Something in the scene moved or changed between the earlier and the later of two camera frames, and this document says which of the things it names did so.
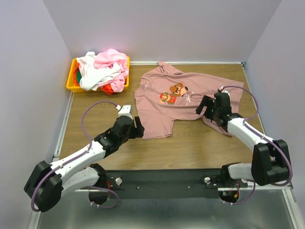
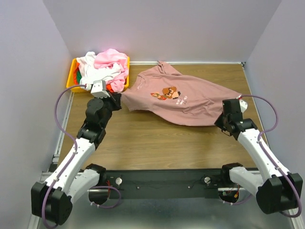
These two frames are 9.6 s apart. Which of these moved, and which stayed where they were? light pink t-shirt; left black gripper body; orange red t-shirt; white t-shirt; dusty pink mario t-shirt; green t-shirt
Moved: left black gripper body; dusty pink mario t-shirt
Stayed: orange red t-shirt; light pink t-shirt; white t-shirt; green t-shirt
